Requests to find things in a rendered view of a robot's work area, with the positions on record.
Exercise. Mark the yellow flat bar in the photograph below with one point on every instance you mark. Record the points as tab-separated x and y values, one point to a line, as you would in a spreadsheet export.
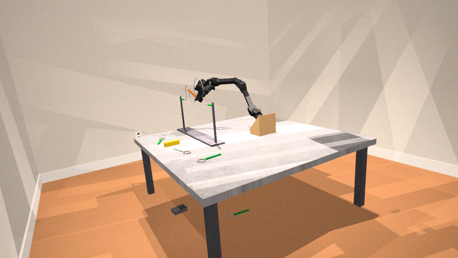
171	143

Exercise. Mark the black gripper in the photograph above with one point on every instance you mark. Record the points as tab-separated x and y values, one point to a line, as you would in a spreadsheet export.
200	94

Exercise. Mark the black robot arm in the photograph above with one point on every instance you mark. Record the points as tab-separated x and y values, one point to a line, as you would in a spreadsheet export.
253	111

